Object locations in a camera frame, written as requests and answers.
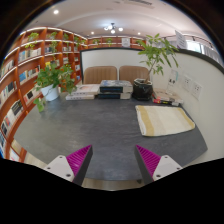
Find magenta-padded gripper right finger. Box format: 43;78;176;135
134;144;184;186

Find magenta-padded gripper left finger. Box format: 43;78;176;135
43;144;94;187

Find cream yellow striped towel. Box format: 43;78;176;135
134;104;197;138

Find red and black book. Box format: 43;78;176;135
151;96;181;107

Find thin white book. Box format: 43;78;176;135
65;93;96;101

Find white pink-cover book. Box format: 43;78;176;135
70;83;101;96

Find thick dark-spine book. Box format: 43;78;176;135
96;91;133;101

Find leafy plant in white pot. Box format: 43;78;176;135
32;63;78;113

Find tan upholstered chair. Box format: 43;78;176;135
118;65;151;84
83;65;119;85

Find tall plant in black pot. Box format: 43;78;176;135
132;32;180;102

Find orange wooden bookshelf unit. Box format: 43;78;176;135
0;26;148;161

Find white window curtain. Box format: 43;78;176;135
199;42;224;66

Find white hanging sign board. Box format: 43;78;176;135
174;29;189;51

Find ceiling chandelier lamp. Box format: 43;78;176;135
102;22;125;35

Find recessed ceiling lights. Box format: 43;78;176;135
51;8;143;37

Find ceiling air vent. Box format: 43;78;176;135
113;0;155;9

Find small white wall sign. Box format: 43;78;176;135
121;36;131;48

